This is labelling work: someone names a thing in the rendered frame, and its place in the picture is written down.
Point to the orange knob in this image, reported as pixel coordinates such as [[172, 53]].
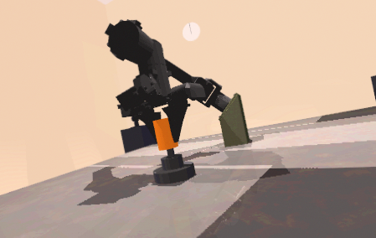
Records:
[[164, 135]]

